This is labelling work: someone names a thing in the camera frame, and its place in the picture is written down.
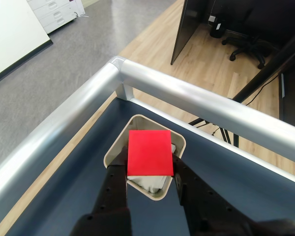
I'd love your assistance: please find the black office chair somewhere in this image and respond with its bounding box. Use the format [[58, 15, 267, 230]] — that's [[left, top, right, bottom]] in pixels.
[[211, 0, 295, 70]]

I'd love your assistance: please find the black desk side panel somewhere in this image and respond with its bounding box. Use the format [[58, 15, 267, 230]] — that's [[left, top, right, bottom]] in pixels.
[[171, 0, 211, 66]]

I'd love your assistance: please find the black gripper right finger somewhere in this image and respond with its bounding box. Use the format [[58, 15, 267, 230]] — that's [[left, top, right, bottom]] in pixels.
[[171, 152, 260, 236]]

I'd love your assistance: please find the beige square box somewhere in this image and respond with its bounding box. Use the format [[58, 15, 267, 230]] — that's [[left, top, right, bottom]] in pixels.
[[103, 114, 187, 202]]

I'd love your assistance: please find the white drawer cabinet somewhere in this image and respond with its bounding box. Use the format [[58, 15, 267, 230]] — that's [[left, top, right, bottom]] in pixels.
[[27, 0, 86, 35]]

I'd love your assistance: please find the red cube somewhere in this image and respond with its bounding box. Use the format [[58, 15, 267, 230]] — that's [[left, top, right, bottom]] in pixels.
[[126, 129, 175, 177]]

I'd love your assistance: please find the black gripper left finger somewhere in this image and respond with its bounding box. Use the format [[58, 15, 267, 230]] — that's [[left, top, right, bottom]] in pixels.
[[72, 145, 133, 236]]

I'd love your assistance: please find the black tripod stand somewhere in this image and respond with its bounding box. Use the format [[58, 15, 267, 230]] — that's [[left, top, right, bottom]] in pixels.
[[188, 29, 295, 148]]

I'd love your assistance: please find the black cylindrical bin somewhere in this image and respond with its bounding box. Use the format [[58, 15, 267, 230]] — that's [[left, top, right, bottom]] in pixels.
[[209, 14, 229, 38]]

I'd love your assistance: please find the silver metal cart rail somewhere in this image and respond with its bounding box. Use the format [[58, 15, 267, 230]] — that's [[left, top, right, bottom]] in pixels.
[[0, 56, 295, 212]]

